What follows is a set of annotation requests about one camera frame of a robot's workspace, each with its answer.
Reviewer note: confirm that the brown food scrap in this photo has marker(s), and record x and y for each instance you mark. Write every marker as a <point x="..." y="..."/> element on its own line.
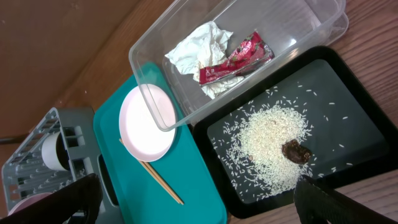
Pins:
<point x="296" y="153"/>

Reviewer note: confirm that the large white plate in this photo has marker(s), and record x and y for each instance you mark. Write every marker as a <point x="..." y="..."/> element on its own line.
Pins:
<point x="139" y="133"/>

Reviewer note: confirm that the white rice pile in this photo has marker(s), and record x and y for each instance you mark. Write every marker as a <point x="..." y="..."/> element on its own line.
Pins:
<point x="248" y="141"/>

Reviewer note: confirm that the grey plastic dish rack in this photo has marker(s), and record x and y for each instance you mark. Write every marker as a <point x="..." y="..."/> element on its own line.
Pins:
<point x="25" y="174"/>

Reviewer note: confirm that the clear plastic bin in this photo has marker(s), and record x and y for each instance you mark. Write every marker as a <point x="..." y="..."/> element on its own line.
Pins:
<point x="288" y="27"/>

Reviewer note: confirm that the white napkin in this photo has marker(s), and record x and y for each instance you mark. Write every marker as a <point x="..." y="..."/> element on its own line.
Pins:
<point x="204" y="47"/>

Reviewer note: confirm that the teal serving tray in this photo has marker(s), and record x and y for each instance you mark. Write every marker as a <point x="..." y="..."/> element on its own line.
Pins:
<point x="141" y="199"/>

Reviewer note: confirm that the pink bowl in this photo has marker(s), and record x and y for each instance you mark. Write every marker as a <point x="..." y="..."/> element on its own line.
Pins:
<point x="27" y="202"/>

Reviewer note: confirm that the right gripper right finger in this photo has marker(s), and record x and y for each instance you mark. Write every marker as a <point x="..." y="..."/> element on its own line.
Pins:
<point x="317" y="203"/>

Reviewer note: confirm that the red snack wrapper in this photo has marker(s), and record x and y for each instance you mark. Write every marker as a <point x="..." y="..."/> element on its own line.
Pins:
<point x="251" y="52"/>

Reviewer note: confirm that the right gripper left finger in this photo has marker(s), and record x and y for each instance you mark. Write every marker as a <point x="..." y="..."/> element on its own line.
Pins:
<point x="85" y="194"/>

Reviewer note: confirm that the black tray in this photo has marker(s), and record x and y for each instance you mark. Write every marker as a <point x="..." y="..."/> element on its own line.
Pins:
<point x="349" y="136"/>

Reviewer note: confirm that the grey bowl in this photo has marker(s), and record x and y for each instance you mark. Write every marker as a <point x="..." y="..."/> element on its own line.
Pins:
<point x="54" y="154"/>

